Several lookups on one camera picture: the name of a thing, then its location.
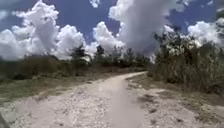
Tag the low scrub bushes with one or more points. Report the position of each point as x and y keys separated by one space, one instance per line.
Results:
x=33 y=66

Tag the tall dry bushes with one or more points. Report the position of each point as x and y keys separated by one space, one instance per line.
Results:
x=186 y=63

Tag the dry grass verge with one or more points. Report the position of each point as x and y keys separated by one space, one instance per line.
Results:
x=196 y=100
x=40 y=85

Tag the pale gravel dirt path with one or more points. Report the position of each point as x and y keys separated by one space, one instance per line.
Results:
x=113 y=106

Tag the row of trees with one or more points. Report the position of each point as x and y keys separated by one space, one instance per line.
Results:
x=110 y=56

